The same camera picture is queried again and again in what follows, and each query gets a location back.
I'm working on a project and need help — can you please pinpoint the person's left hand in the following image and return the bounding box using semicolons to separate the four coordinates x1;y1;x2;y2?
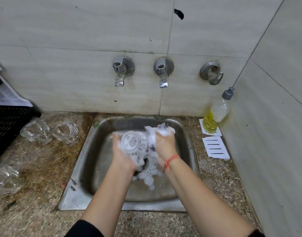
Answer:
112;132;141;173

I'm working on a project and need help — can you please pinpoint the person's right hand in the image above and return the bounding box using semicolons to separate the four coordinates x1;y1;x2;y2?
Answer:
144;125;179;167

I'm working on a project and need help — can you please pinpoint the dark speckled sponge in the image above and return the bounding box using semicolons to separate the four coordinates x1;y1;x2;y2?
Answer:
147;122;169;152

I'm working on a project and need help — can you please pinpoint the clear glass cup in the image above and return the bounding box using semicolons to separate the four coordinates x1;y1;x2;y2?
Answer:
20;119;53;145
121;130;149;156
0;164;24;195
52;120;80;146

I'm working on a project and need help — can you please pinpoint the yellow dish soap bottle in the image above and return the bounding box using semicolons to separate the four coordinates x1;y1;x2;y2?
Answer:
203;87;235;134

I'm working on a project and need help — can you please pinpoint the black dish rack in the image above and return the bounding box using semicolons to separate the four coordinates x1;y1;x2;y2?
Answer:
0;59;42;164

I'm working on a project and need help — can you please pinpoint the person's left forearm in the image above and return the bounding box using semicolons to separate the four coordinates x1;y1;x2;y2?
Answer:
81;165;136;237

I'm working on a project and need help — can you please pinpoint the person's right forearm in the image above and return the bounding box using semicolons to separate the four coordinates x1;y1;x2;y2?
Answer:
163;157;257;237

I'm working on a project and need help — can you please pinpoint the orange wrist thread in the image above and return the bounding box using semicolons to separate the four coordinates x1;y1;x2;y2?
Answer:
162;155;181;173

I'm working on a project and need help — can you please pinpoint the stainless steel sink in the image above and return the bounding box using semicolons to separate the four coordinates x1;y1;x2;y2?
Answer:
58;115;200;212

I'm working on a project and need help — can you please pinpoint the metal sink drain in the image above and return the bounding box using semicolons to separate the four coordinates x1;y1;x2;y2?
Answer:
133;158;149;176

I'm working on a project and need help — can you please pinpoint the white drip tray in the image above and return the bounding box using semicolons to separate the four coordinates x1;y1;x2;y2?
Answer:
0;64;34;107

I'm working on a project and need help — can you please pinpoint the chrome wall tap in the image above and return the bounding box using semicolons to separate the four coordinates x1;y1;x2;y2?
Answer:
153;57;175;89
112;56;135;88

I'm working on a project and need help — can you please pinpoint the grey wall valve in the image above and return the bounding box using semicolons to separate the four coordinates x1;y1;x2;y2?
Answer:
199;62;224;86

